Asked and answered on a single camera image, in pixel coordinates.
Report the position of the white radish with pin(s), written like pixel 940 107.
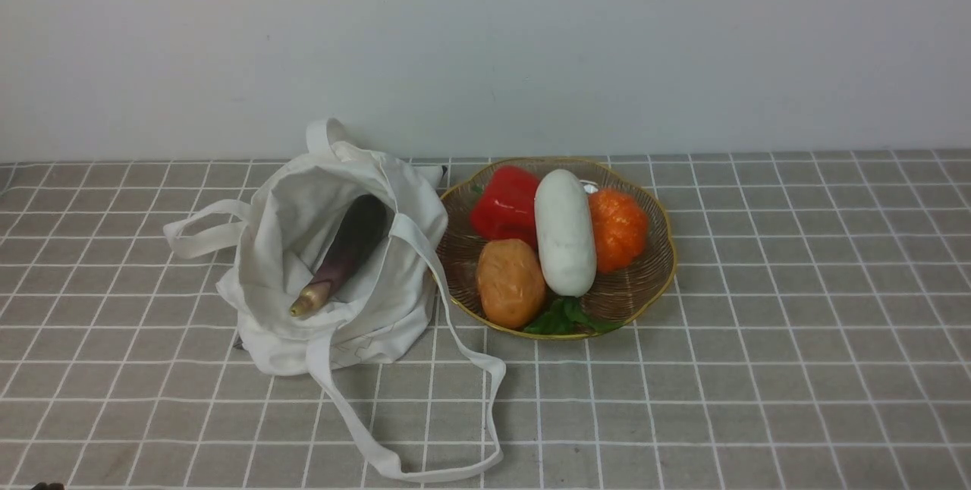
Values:
pixel 564 231

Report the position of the orange pumpkin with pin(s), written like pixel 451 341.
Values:
pixel 620 229

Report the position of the brown potato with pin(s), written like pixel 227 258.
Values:
pixel 510 283

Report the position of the purple eggplant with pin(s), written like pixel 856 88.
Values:
pixel 358 236

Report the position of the red bell pepper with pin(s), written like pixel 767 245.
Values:
pixel 506 207

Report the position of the white cloth tote bag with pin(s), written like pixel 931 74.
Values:
pixel 280 237

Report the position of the green leafy vegetable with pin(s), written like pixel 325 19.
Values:
pixel 566 316

